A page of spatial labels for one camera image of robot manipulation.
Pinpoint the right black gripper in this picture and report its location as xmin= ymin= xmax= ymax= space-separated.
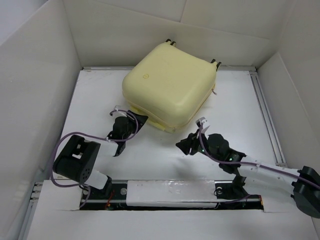
xmin=175 ymin=128 xmax=222 ymax=163

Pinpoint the yellow hard-shell suitcase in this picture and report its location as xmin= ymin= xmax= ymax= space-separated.
xmin=122 ymin=39 xmax=221 ymax=133

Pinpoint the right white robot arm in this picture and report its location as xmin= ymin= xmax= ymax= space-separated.
xmin=175 ymin=132 xmax=320 ymax=219

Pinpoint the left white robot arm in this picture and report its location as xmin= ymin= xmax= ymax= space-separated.
xmin=52 ymin=108 xmax=149 ymax=199

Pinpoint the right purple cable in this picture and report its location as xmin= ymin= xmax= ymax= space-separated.
xmin=196 ymin=124 xmax=320 ymax=205

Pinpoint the purple cable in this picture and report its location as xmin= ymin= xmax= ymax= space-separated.
xmin=196 ymin=124 xmax=320 ymax=205
xmin=49 ymin=109 xmax=141 ymax=208

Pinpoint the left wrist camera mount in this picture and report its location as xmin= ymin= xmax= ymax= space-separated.
xmin=109 ymin=105 xmax=126 ymax=118

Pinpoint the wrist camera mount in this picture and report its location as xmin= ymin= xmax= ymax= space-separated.
xmin=109 ymin=105 xmax=126 ymax=118
xmin=195 ymin=117 xmax=210 ymax=138

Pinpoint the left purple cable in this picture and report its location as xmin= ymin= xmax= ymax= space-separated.
xmin=49 ymin=109 xmax=141 ymax=208

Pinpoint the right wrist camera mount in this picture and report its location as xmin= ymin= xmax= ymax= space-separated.
xmin=195 ymin=117 xmax=210 ymax=138

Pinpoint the white foam block on rail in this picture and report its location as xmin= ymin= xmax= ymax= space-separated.
xmin=125 ymin=180 xmax=218 ymax=208

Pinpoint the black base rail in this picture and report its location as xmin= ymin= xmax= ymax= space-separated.
xmin=79 ymin=180 xmax=264 ymax=211

